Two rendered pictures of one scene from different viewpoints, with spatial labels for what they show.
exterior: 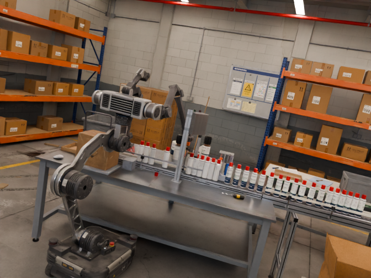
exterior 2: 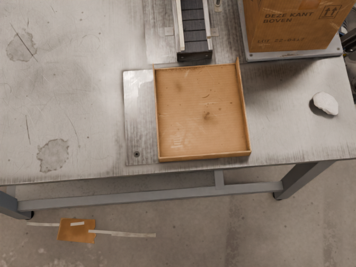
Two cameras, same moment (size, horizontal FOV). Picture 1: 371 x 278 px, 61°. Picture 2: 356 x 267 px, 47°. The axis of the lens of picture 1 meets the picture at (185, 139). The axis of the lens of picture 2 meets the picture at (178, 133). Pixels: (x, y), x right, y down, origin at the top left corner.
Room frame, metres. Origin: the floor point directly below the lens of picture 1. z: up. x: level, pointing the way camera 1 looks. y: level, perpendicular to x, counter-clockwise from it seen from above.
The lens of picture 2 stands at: (3.22, 1.45, 1.97)
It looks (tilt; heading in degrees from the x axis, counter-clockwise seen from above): 70 degrees down; 257
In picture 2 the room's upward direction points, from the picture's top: 1 degrees counter-clockwise
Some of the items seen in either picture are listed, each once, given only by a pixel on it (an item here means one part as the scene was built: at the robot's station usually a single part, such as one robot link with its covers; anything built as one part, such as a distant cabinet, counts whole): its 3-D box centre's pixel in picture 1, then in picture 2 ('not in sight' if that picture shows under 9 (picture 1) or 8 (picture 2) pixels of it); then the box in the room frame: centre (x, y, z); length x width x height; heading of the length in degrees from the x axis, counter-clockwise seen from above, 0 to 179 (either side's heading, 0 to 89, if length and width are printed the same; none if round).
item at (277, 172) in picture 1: (287, 175); not in sight; (3.87, -1.37, 0.82); 0.34 x 0.24 x 0.03; 75
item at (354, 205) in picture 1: (354, 204); not in sight; (2.62, -1.55, 0.98); 0.05 x 0.05 x 0.20
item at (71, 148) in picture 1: (81, 149); (199, 108); (3.05, 1.01, 0.85); 0.30 x 0.26 x 0.04; 80
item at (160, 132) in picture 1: (146, 119); not in sight; (6.82, 0.93, 0.70); 1.20 x 0.82 x 1.39; 75
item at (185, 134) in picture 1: (183, 145); not in sight; (2.73, 0.00, 1.16); 0.04 x 0.04 x 0.67; 80
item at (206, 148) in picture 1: (206, 148); not in sight; (3.45, -0.25, 1.04); 0.09 x 0.09 x 0.29
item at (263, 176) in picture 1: (261, 181); not in sight; (2.75, -0.75, 0.98); 0.05 x 0.05 x 0.20
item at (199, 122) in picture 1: (196, 123); not in sight; (2.78, -0.07, 1.38); 0.17 x 0.10 x 0.19; 135
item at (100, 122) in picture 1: (103, 137); not in sight; (5.35, 1.41, 0.48); 0.89 x 0.63 x 0.96; 178
